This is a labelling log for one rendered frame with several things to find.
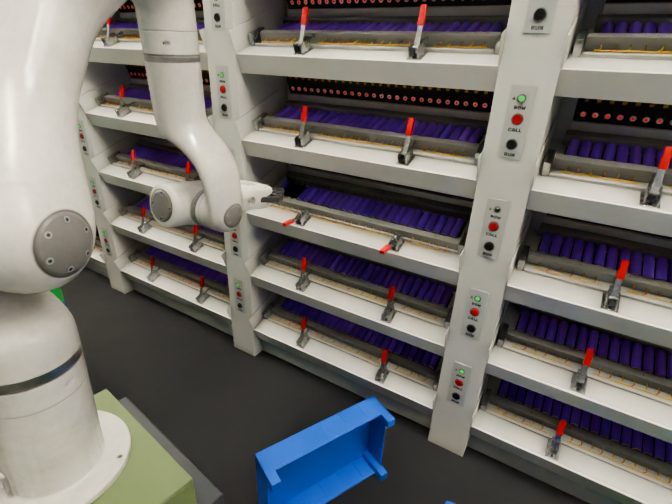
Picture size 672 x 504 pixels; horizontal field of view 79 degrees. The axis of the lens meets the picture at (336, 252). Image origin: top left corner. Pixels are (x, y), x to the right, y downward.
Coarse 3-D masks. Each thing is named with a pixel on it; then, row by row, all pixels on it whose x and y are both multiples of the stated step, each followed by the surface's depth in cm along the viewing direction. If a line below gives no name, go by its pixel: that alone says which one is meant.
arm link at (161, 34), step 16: (144, 0) 60; (160, 0) 61; (176, 0) 62; (192, 0) 65; (144, 16) 63; (160, 16) 62; (176, 16) 63; (192, 16) 66; (144, 32) 64; (160, 32) 63; (176, 32) 64; (192, 32) 66; (144, 48) 66; (160, 48) 64; (176, 48) 65; (192, 48) 67
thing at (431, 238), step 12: (288, 204) 111; (300, 204) 109; (312, 204) 109; (324, 216) 107; (336, 216) 104; (348, 216) 103; (360, 216) 102; (372, 228) 101; (384, 228) 98; (396, 228) 97; (408, 228) 96; (420, 240) 94; (432, 240) 93; (444, 240) 91; (456, 240) 91
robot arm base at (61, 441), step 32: (64, 384) 51; (0, 416) 48; (32, 416) 49; (64, 416) 52; (96, 416) 58; (0, 448) 50; (32, 448) 50; (64, 448) 53; (96, 448) 58; (128, 448) 61; (0, 480) 53; (32, 480) 52; (64, 480) 54; (96, 480) 56
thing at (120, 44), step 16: (128, 0) 131; (112, 16) 137; (128, 16) 134; (112, 32) 126; (128, 32) 122; (96, 48) 123; (112, 48) 119; (128, 48) 116; (128, 64) 120; (144, 64) 116
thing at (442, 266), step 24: (408, 192) 105; (264, 216) 112; (288, 216) 110; (312, 240) 107; (336, 240) 102; (360, 240) 99; (384, 240) 98; (408, 264) 94; (432, 264) 90; (456, 264) 89
